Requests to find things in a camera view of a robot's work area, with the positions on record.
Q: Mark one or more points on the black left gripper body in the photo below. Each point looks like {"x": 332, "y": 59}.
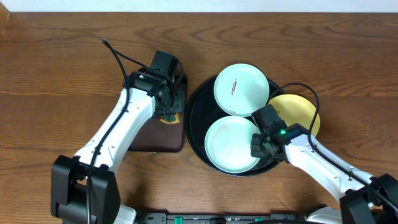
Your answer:
{"x": 176, "y": 101}

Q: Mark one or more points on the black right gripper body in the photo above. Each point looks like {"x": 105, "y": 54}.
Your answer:
{"x": 259, "y": 148}

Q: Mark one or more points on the yellow green sponge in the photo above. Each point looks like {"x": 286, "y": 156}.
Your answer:
{"x": 171, "y": 119}

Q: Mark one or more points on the yellow plate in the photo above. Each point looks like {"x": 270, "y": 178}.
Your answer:
{"x": 294, "y": 109}

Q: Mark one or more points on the mint green plate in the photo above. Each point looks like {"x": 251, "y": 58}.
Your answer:
{"x": 228, "y": 144}
{"x": 241, "y": 89}

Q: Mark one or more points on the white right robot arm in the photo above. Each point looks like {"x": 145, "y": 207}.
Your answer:
{"x": 363, "y": 198}

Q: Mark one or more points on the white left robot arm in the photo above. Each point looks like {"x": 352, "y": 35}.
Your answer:
{"x": 84, "y": 187}

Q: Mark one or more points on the round black tray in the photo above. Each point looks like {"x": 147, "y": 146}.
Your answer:
{"x": 201, "y": 112}

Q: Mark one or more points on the rectangular black water tray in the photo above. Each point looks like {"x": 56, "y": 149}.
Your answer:
{"x": 156, "y": 136}

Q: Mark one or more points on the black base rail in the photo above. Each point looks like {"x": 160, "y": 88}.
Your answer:
{"x": 163, "y": 218}

